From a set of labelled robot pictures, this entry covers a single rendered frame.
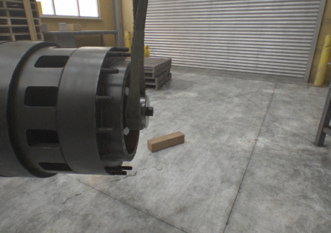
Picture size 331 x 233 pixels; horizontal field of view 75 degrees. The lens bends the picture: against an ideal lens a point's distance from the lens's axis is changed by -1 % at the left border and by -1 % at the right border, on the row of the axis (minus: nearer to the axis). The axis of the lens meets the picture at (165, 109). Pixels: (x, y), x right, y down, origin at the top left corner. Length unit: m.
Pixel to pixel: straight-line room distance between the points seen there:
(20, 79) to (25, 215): 1.21
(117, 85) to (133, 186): 1.21
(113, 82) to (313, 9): 5.43
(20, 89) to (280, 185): 1.84
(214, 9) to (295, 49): 2.17
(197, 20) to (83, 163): 5.79
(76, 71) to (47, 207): 1.28
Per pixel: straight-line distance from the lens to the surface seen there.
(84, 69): 0.75
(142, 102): 0.85
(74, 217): 1.71
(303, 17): 5.89
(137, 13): 0.78
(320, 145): 2.84
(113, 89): 0.74
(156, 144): 2.21
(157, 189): 1.79
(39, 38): 4.62
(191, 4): 6.41
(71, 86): 0.73
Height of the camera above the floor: 1.18
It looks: 21 degrees down
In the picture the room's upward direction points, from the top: straight up
